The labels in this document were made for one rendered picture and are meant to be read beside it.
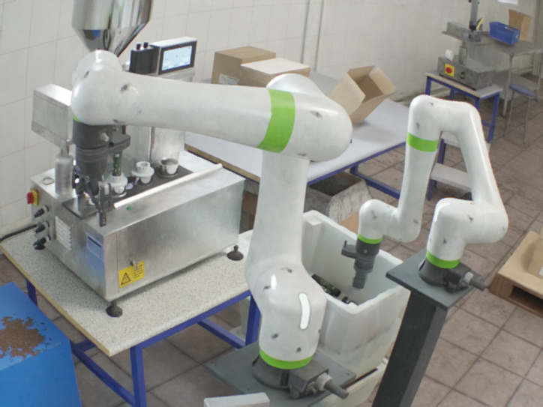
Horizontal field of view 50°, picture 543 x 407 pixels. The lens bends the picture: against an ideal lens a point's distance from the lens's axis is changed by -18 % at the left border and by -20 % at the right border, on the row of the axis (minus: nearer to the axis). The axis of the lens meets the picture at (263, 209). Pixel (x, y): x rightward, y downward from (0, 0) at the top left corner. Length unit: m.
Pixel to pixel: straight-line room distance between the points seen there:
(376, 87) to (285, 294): 2.36
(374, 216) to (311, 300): 0.96
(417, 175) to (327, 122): 1.04
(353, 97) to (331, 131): 2.21
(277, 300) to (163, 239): 0.70
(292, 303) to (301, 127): 0.38
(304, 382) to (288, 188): 0.43
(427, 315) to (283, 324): 0.76
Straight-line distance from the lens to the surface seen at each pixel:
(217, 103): 1.17
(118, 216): 1.96
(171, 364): 2.98
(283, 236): 1.50
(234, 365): 1.59
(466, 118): 2.21
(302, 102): 1.23
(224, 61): 3.82
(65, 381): 2.25
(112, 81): 1.13
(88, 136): 1.29
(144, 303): 2.07
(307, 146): 1.23
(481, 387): 3.15
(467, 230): 1.96
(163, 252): 2.07
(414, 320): 2.13
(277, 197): 1.47
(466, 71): 5.95
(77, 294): 2.09
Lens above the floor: 1.96
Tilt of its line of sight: 27 degrees down
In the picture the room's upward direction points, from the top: 7 degrees clockwise
